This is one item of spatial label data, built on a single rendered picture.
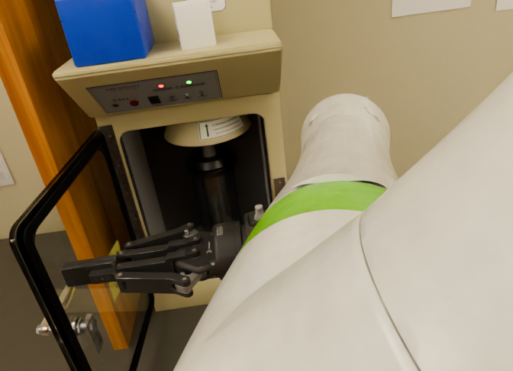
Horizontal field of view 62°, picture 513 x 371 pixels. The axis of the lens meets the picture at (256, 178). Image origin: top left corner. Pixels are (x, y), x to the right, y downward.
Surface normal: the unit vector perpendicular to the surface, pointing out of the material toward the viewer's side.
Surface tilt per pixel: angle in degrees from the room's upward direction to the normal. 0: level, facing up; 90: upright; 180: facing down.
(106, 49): 90
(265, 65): 135
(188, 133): 66
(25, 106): 90
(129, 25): 90
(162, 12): 90
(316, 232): 14
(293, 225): 21
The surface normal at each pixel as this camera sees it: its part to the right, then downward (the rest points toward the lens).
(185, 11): 0.22, 0.45
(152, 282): -0.15, 0.49
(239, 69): 0.14, 0.95
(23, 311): -0.11, -0.87
